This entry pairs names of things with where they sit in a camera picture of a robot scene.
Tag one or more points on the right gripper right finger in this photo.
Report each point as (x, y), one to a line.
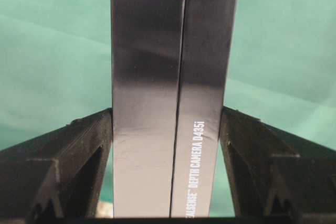
(275, 176)

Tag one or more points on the black camera box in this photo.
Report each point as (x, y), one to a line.
(169, 65)

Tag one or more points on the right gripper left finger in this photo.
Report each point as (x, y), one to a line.
(57, 175)

